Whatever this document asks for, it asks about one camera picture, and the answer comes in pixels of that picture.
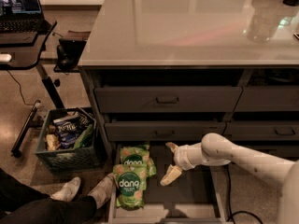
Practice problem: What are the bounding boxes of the black chair seat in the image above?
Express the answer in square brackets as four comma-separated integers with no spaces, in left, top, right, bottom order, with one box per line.
[56,30,91,72]

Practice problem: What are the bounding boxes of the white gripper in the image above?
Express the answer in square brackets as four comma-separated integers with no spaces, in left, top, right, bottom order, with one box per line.
[160,142,206,186]

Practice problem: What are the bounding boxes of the white object on desk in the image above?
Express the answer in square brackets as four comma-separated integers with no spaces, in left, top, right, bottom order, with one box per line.
[0,54,12,63]

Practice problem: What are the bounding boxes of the black floor cable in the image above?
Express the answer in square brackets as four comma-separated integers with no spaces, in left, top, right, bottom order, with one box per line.
[221,163,265,224]

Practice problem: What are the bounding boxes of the top left grey drawer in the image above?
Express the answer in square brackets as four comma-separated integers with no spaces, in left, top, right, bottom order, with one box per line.
[94,86,242,113]

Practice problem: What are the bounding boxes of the blue snack bag in crate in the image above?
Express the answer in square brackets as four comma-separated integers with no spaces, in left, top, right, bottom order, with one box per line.
[53,115,80,148]

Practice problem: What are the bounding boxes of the open bottom drawer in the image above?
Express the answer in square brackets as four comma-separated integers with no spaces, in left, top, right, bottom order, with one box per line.
[108,142,226,224]

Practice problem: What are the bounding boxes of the green bag in crate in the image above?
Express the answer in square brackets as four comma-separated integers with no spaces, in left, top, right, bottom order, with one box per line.
[74,124,93,148]

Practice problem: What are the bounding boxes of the green dang chip bag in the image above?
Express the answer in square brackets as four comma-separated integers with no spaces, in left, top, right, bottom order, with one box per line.
[121,143,156,177]
[113,164,147,209]

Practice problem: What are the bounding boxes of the middle right grey drawer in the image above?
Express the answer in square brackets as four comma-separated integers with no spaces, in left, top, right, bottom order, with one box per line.
[223,121,299,141]

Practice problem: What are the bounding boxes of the top right grey drawer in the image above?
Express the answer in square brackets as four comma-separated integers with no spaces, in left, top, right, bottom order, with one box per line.
[235,86,299,112]

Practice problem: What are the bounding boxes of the green plastic crate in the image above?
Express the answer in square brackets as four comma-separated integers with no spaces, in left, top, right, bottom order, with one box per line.
[35,107,101,174]

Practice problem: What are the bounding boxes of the grey drawer cabinet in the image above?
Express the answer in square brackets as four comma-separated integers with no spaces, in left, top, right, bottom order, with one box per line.
[78,0,299,224]

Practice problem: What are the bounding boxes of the black trousered legs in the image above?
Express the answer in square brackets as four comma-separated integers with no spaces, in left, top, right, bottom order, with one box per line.
[0,169,96,224]

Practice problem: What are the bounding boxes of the open laptop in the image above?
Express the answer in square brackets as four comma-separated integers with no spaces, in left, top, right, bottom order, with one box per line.
[0,0,44,33]

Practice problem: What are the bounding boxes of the middle left grey drawer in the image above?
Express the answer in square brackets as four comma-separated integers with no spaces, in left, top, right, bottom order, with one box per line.
[105,121,225,141]

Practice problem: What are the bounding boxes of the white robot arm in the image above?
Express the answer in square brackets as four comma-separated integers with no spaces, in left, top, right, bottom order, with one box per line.
[160,133,299,224]

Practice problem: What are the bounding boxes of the left white socked foot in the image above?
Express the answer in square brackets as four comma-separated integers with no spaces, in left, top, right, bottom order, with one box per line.
[50,177,81,202]

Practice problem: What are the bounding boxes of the right patterned socked foot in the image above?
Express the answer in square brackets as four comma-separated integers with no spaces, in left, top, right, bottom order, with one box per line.
[88,173,114,209]

